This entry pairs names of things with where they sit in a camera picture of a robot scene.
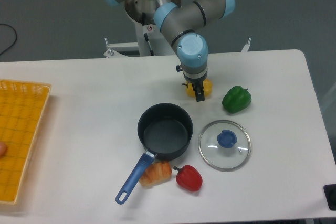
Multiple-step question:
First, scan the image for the yellow bell pepper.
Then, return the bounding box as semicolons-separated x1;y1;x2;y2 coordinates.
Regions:
183;79;212;98

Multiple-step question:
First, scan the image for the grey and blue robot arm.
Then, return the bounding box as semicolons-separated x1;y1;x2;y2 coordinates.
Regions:
106;0;235;101

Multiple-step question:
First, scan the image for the toy croissant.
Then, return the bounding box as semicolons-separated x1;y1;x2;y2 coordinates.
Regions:
139;161;172;187

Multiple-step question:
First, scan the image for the yellow woven basket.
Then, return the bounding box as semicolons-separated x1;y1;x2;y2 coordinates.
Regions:
1;79;51;205

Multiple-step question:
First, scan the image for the black cable on floor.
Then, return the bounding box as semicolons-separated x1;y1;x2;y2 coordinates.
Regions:
0;23;18;56

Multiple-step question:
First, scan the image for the black device at table edge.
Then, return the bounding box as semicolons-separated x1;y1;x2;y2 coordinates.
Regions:
323;184;336;211

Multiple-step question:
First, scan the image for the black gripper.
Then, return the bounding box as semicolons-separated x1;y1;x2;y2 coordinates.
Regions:
176;64;208;102

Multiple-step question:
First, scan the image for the pink object at left edge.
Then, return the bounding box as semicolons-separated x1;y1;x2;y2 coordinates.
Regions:
0;141;7;157

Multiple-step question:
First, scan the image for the red bell pepper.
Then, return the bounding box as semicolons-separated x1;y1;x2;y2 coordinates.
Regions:
173;165;203;192

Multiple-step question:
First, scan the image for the glass lid with blue knob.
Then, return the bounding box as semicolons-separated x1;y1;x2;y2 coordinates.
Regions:
198;120;251;172

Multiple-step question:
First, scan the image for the green bell pepper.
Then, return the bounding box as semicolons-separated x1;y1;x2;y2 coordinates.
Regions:
222;86;252;113

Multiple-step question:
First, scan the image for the black saucepan with blue handle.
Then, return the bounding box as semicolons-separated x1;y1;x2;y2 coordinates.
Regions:
115;103;193;205

